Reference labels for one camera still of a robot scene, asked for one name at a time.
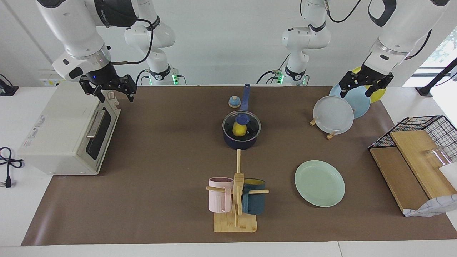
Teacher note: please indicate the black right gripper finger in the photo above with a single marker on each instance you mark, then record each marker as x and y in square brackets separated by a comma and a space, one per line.
[129, 87]
[91, 90]

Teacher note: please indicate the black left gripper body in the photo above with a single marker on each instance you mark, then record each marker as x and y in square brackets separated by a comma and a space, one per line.
[367, 77]

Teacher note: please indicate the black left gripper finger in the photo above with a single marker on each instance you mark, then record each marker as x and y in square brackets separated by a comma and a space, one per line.
[348, 80]
[383, 81]

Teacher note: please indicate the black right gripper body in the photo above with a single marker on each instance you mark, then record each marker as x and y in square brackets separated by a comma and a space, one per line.
[105, 76]

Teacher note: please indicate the glass lid with blue knob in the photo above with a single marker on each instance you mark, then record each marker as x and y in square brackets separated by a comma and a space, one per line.
[252, 125]

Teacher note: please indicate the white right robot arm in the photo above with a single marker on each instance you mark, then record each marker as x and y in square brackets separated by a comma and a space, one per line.
[71, 32]

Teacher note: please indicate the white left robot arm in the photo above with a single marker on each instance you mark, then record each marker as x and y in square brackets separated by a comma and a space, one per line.
[403, 28]

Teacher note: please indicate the yellow plate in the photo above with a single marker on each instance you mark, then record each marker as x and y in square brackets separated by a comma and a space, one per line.
[379, 94]

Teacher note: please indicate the light blue plate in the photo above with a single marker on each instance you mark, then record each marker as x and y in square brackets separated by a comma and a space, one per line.
[358, 104]

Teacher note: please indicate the grey plate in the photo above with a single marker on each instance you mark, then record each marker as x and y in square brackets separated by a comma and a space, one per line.
[334, 116]

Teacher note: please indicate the wooden plate rack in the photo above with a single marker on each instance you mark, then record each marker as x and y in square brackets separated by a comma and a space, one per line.
[331, 135]

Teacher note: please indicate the green plate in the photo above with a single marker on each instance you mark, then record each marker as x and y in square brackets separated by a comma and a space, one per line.
[319, 184]

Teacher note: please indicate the dark blue pot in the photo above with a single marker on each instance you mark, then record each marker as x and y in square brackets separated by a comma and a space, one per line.
[241, 145]

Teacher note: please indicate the white power strip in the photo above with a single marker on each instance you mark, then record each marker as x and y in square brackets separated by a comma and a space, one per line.
[50, 81]

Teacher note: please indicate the white toaster oven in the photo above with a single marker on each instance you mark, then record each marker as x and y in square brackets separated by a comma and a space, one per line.
[60, 132]

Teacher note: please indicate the brown table mat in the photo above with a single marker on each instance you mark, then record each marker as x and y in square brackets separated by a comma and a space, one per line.
[160, 160]

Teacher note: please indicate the black desk clamp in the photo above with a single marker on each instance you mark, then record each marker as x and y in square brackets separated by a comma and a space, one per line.
[7, 91]

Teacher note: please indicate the wooden shelf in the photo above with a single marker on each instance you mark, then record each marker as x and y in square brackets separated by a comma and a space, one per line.
[396, 171]

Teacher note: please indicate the clear glass cup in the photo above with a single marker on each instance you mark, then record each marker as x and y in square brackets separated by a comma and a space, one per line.
[437, 155]

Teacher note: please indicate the small blue bowl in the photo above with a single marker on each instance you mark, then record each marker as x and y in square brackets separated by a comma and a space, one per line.
[234, 102]

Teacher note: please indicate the white cup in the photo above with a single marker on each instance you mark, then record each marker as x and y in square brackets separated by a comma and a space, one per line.
[450, 175]

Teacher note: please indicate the yellow lemon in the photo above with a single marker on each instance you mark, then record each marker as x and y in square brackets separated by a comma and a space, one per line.
[238, 130]

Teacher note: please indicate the pink mug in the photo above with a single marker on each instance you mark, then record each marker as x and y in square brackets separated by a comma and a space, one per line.
[218, 198]

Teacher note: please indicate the dark teal mug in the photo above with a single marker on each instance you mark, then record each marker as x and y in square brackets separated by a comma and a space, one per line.
[254, 201]

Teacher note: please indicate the wooden mug tree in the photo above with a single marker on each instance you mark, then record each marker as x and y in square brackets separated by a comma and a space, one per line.
[235, 224]

